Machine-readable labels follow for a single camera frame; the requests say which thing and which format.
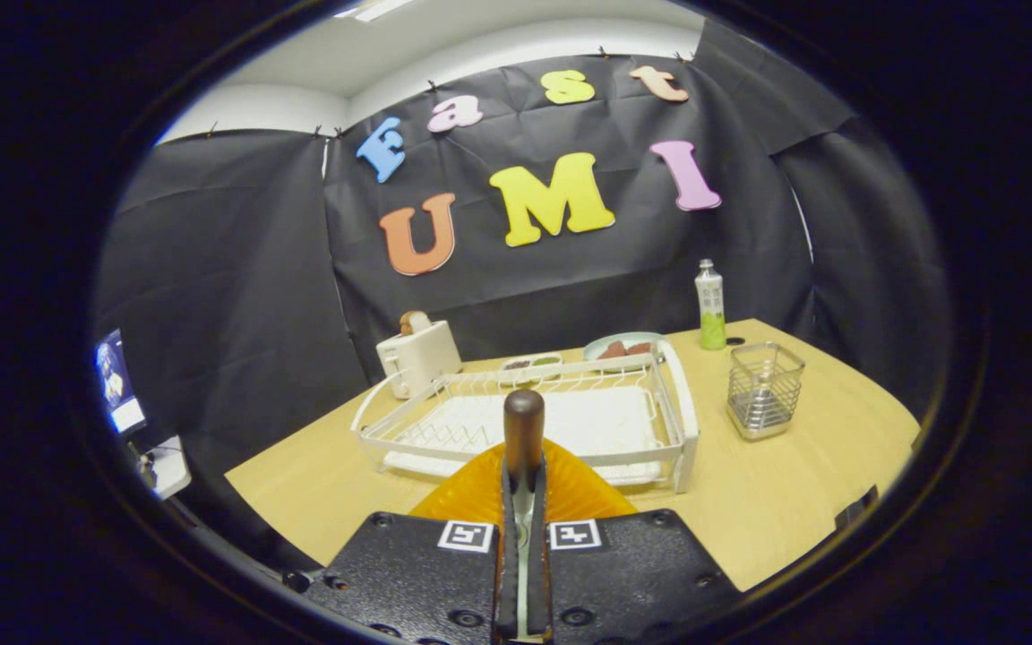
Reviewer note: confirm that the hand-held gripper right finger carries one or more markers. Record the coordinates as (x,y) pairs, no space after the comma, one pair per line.
(538,582)

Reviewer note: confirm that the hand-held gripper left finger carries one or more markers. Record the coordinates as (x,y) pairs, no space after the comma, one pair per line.
(507,582)

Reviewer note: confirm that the round pale green dish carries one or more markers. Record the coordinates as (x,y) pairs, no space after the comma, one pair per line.
(594,345)

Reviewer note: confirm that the white drip tray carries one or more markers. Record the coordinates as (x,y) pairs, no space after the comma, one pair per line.
(588,417)

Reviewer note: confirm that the white divided tray with grains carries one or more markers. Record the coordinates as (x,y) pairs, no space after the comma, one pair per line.
(529,363)

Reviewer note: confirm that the white toaster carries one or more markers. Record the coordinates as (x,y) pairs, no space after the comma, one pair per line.
(422,358)

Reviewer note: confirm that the brown fried meat piece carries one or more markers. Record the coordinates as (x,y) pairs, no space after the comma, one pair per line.
(613,351)
(639,348)

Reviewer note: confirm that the bread slice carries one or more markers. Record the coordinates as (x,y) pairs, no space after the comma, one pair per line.
(415,322)

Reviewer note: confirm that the green and white drink bottle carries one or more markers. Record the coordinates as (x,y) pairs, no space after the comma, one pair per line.
(710,313)

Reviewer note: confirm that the black table clamp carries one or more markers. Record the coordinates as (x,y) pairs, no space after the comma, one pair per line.
(856,509)

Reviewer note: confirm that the white box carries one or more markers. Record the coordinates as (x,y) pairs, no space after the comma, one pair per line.
(168,468)

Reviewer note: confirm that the black backdrop cloth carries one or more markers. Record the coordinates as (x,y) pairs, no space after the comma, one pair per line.
(256,269)

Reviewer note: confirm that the computer monitor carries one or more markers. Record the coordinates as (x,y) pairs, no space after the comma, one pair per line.
(117,376)

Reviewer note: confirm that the ceiling light panel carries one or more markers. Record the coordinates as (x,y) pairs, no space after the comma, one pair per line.
(377,9)

